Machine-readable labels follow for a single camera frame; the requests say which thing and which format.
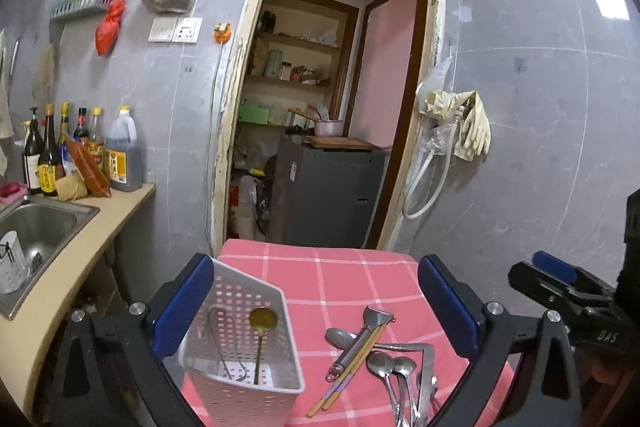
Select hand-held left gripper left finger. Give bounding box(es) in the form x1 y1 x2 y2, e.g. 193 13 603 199
47 253 216 427

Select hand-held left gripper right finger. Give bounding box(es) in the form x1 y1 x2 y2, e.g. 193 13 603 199
417 254 583 427

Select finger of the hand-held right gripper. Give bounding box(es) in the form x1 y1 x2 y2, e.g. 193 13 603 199
532 251 617 296
508 261 620 309

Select white perforated utensil basket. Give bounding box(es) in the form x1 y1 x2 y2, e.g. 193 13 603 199
178 255 306 427

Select stainless steel spoon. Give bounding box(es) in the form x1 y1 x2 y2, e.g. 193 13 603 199
392 356 418 427
326 328 358 351
366 351 402 427

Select thin metal tongs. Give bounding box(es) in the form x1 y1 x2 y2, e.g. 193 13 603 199
202 305 251 383

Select flat stainless steel tongs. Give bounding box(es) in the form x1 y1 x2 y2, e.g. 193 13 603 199
372 343 440 427

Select stainless steel peeler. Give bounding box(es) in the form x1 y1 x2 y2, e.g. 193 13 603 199
326 306 396 383

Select brass spoon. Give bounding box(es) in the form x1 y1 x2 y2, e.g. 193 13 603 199
249 307 278 386

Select wooden chopstick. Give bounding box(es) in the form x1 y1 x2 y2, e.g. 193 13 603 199
306 322 388 418
320 324 394 410

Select clear plastic container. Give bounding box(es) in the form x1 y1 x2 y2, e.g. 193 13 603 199
237 174 259 240

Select beige kitchen counter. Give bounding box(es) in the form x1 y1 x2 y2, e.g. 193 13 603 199
0 183 157 408

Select pink checkered tablecloth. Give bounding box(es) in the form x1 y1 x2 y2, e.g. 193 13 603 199
180 238 516 427

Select stainless steel sink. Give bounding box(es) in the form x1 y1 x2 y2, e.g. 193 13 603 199
0 196 101 320

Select cream rubber glove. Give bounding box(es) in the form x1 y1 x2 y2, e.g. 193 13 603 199
416 89 471 124
452 91 492 160

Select large oil jug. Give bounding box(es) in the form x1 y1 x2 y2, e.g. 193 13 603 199
104 106 144 192

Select grey appliance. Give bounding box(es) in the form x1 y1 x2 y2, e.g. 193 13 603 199
267 137 386 248

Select tan wrapped bundle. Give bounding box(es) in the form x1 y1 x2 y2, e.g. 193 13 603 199
55 172 88 201

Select orange sauce packet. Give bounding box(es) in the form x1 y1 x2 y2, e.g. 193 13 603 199
62 139 112 198

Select yellow cap sauce bottle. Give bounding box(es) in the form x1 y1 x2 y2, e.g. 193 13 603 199
87 108 106 175

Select dark sauce bottle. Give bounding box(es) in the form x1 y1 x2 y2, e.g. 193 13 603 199
37 104 62 196

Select wooden cutting board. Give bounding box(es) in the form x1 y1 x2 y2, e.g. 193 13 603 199
301 136 381 151

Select green box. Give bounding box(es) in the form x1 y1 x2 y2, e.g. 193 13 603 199
238 104 271 125

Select red cap dark bottle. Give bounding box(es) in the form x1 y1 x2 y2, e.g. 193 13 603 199
74 108 90 144

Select green jar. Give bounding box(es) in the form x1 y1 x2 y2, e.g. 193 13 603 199
265 49 283 80

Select red plastic bag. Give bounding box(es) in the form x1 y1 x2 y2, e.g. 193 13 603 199
95 0 126 56

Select wooden shelf unit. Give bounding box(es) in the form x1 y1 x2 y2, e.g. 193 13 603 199
235 0 361 132

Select hanging metal knife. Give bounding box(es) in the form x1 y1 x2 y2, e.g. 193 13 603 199
7 39 21 88

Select white hose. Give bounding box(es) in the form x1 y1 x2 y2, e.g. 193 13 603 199
402 122 458 220

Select white wall socket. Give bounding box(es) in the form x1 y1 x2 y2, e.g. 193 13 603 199
172 18 204 44

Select white wall switch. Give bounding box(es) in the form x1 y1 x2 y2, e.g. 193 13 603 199
148 17 178 44

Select worn door frame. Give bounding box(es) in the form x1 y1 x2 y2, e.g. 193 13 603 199
210 0 446 253

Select metal wall rack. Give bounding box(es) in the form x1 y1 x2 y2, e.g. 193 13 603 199
50 0 115 22

